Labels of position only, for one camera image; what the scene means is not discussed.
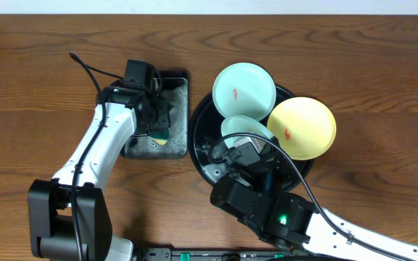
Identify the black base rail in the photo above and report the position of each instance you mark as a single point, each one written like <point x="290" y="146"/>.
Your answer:
<point x="167" y="254"/>

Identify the yellow plate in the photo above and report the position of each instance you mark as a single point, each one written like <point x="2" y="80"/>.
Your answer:
<point x="304" y="127"/>

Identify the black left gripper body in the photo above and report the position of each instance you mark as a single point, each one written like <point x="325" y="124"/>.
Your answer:
<point x="160" y="118"/>

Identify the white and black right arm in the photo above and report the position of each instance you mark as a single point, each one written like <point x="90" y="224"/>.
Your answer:
<point x="286" y="220"/>

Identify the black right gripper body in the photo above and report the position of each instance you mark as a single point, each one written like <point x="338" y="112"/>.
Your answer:
<point x="280" y="172"/>

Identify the mint green plate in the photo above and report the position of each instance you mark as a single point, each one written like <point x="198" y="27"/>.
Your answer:
<point x="244" y="124"/>
<point x="244" y="89"/>

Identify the green and yellow sponge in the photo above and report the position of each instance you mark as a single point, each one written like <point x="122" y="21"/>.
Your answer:
<point x="160" y="136"/>

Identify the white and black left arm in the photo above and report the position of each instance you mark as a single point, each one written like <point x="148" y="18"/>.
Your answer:
<point x="68" y="216"/>

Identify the black rectangular soapy water tray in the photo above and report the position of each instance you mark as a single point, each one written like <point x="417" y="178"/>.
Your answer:
<point x="176" y="92"/>

